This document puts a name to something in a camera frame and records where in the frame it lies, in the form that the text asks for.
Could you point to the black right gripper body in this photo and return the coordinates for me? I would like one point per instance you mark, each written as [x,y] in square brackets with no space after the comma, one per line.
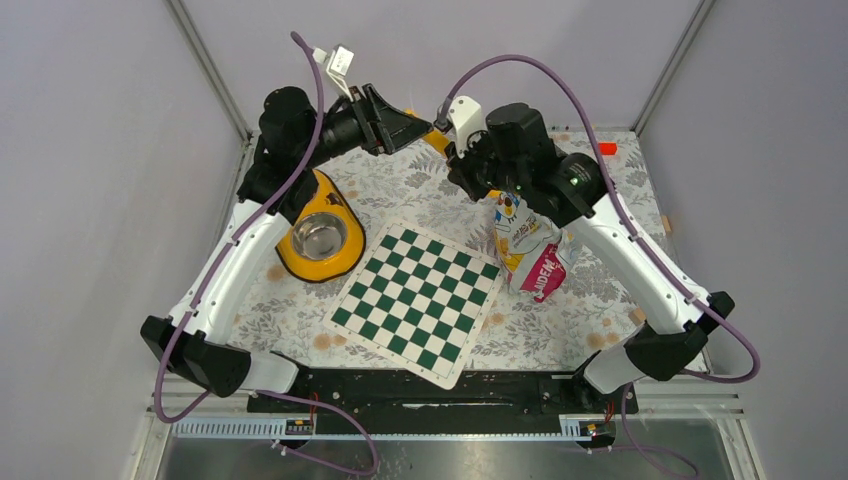
[478,167]

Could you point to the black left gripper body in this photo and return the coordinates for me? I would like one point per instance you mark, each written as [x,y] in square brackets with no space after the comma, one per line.
[372,133]

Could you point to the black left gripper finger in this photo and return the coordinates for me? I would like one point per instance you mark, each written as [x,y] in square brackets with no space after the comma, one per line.
[400,136]
[382,114]

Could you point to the yellow plastic scoop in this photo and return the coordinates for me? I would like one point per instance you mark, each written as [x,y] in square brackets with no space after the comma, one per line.
[434,138]

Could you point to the pet food bag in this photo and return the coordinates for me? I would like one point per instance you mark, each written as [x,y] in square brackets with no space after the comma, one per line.
[535,254]

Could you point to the wooden cube near right arm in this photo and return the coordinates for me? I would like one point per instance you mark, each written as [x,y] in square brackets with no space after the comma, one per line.
[637,316]

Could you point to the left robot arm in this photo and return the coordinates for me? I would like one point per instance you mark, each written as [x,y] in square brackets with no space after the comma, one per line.
[295,138]

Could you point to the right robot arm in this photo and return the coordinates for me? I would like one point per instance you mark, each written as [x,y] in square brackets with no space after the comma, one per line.
[510,150]

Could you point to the yellow double pet bowl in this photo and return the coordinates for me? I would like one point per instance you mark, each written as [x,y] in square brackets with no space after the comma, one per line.
[327,241]

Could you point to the red rectangular block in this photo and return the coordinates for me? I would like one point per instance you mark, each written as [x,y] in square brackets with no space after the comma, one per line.
[608,148]

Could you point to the green white chessboard mat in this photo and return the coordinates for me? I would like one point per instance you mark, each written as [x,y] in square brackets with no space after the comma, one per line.
[418,300]

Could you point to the floral tablecloth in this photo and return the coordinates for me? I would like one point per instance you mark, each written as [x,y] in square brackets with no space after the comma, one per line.
[590,311]

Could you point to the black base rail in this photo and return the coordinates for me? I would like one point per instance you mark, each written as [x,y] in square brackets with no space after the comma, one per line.
[529,392]

